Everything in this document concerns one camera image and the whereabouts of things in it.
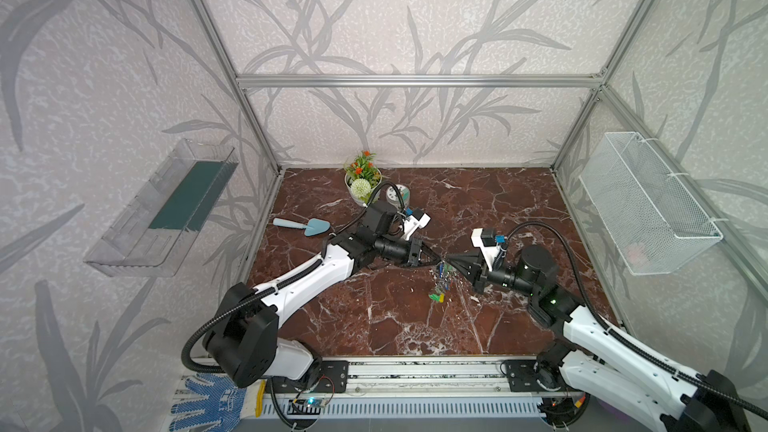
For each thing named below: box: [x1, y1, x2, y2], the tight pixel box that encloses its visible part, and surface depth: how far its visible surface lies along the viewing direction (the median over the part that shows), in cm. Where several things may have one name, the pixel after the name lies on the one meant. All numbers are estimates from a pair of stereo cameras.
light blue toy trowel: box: [273, 218, 331, 236], surface depth 105 cm
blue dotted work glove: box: [169, 373, 266, 432], surface depth 71 cm
